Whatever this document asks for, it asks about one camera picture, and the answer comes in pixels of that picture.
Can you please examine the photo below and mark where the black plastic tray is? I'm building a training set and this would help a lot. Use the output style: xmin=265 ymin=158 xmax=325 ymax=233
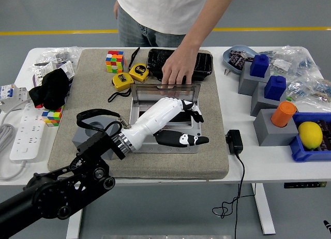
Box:
xmin=146 ymin=48 xmax=214 ymax=82

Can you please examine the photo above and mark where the black power adapter with cord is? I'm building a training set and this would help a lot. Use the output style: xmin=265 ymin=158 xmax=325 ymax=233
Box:
xmin=212 ymin=129 xmax=257 ymax=239

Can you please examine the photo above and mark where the clear bag of dark parts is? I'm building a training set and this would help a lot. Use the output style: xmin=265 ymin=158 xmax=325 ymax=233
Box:
xmin=33 ymin=46 xmax=81 ymax=69

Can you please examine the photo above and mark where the pale blue plate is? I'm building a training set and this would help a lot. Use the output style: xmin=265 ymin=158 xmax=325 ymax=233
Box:
xmin=222 ymin=44 xmax=259 ymax=75

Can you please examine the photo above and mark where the clear hinged box lid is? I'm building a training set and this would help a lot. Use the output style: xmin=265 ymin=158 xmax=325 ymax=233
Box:
xmin=130 ymin=83 xmax=201 ymax=105

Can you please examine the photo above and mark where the dark packets stack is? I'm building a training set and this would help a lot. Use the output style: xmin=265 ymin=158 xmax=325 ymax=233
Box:
xmin=318 ymin=119 xmax=331 ymax=152

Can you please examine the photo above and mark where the white purple carton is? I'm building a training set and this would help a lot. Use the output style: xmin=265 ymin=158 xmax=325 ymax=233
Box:
xmin=33 ymin=61 xmax=76 ymax=87

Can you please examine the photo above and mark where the white power strip with cable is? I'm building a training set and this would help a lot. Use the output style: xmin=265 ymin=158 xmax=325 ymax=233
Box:
xmin=0 ymin=100 xmax=47 ymax=182

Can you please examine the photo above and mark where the clear bag of small parts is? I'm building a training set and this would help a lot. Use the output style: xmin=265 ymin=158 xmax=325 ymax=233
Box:
xmin=285 ymin=78 xmax=318 ymax=102
xmin=307 ymin=78 xmax=331 ymax=110
xmin=260 ymin=45 xmax=320 ymax=77

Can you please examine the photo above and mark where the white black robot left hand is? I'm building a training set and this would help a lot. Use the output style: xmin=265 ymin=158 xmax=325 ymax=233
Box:
xmin=119 ymin=97 xmax=209 ymax=152

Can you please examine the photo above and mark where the black table control panel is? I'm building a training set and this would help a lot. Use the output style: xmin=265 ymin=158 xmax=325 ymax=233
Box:
xmin=283 ymin=181 xmax=327 ymax=189

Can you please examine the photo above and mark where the white circuit breaker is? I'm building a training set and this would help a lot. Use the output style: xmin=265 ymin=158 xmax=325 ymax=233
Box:
xmin=0 ymin=83 xmax=29 ymax=113

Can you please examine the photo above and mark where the grey-brown fabric mat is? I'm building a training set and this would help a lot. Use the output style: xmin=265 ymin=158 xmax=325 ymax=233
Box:
xmin=48 ymin=48 xmax=230 ymax=180

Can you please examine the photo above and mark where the colourful puzzle cube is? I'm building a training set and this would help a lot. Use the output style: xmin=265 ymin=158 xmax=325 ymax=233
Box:
xmin=41 ymin=105 xmax=65 ymax=127
xmin=105 ymin=50 xmax=126 ymax=74

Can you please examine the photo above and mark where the blue battery block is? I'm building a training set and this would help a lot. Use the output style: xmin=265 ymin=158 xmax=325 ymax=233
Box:
xmin=264 ymin=75 xmax=287 ymax=100
xmin=249 ymin=54 xmax=271 ymax=79

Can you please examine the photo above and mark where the grey holder block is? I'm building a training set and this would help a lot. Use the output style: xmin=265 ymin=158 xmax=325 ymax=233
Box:
xmin=250 ymin=81 xmax=288 ymax=117
xmin=237 ymin=61 xmax=271 ymax=96

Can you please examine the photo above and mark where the person's left hand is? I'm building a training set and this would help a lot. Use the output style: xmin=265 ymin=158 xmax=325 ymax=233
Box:
xmin=161 ymin=51 xmax=200 ymax=98

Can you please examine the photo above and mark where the black cloth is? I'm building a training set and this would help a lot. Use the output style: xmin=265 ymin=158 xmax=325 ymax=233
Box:
xmin=28 ymin=68 xmax=70 ymax=110

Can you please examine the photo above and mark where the yellow lemon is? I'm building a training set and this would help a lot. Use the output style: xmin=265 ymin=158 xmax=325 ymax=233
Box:
xmin=297 ymin=121 xmax=323 ymax=150

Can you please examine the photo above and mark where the yellow tape measure round label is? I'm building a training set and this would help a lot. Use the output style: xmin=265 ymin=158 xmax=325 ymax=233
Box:
xmin=128 ymin=47 xmax=150 ymax=83

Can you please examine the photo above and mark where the person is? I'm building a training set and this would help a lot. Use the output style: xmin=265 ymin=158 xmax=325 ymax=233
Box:
xmin=113 ymin=0 xmax=215 ymax=48

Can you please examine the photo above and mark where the yellow tape measure square label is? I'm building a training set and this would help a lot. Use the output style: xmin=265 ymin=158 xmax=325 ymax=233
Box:
xmin=107 ymin=72 xmax=134 ymax=103

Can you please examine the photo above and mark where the grey electrical junction box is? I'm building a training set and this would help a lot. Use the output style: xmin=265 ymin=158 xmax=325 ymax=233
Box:
xmin=127 ymin=100 xmax=202 ymax=154

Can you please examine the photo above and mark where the grey block with round hole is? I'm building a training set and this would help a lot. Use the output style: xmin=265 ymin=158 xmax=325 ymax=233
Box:
xmin=71 ymin=116 xmax=121 ymax=161
xmin=253 ymin=109 xmax=299 ymax=147

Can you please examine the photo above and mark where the blue plastic bin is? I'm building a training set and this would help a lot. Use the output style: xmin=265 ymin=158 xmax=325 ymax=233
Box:
xmin=289 ymin=112 xmax=331 ymax=162

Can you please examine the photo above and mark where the white table leg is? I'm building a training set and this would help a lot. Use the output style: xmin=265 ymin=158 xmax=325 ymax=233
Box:
xmin=66 ymin=186 xmax=86 ymax=239
xmin=252 ymin=183 xmax=276 ymax=235

